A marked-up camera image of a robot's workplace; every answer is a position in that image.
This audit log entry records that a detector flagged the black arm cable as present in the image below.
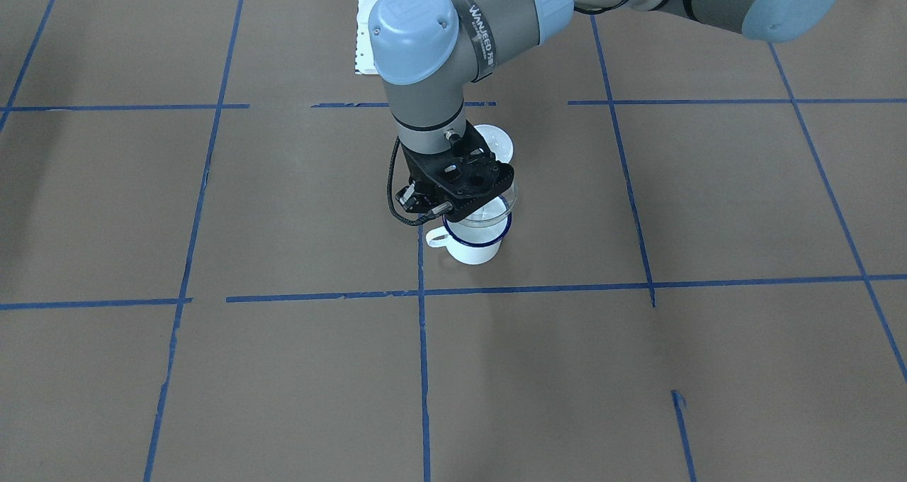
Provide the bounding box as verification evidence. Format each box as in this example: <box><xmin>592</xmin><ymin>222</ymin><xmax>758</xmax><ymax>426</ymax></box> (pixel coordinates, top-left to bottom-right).
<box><xmin>387</xmin><ymin>138</ymin><xmax>454</xmax><ymax>226</ymax></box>

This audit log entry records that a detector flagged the white enamel cup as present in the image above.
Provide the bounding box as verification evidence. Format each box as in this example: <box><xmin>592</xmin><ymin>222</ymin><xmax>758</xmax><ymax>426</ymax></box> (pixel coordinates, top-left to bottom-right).
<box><xmin>424</xmin><ymin>213</ymin><xmax>513</xmax><ymax>265</ymax></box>

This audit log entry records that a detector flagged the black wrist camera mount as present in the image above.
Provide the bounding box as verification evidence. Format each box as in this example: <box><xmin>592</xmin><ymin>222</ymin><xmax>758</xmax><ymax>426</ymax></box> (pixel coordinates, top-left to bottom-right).
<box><xmin>439</xmin><ymin>121</ymin><xmax>515</xmax><ymax>223</ymax></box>

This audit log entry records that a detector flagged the white cup lid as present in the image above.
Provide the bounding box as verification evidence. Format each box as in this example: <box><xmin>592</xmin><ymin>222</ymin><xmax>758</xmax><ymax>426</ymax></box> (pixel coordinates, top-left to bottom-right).
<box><xmin>474</xmin><ymin>124</ymin><xmax>514</xmax><ymax>163</ymax></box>

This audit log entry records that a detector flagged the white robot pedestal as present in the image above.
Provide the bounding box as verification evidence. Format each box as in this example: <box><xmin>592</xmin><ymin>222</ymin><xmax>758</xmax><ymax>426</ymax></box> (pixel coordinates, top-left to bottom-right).
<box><xmin>354</xmin><ymin>0</ymin><xmax>378</xmax><ymax>75</ymax></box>

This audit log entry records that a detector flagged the clear glass funnel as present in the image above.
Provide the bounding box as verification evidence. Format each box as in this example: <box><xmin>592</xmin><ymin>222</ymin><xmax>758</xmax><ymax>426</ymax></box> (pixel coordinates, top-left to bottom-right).
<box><xmin>454</xmin><ymin>181</ymin><xmax>519</xmax><ymax>229</ymax></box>

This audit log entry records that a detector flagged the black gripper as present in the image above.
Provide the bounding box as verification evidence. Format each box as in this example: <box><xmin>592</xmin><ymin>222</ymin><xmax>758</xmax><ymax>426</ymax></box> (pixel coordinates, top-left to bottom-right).
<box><xmin>396</xmin><ymin>152</ymin><xmax>454</xmax><ymax>216</ymax></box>

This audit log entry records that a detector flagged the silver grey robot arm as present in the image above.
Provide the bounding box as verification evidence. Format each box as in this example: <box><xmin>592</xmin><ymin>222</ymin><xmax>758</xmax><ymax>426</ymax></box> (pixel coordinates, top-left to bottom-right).
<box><xmin>361</xmin><ymin>0</ymin><xmax>837</xmax><ymax>226</ymax></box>

